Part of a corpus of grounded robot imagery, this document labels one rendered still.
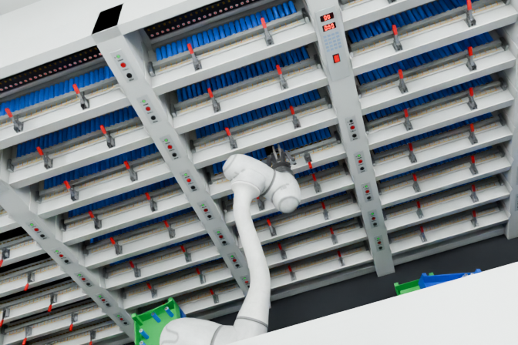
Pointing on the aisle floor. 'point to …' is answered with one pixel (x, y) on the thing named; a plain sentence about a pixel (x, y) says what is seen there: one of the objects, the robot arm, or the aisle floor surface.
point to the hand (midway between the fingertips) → (277, 151)
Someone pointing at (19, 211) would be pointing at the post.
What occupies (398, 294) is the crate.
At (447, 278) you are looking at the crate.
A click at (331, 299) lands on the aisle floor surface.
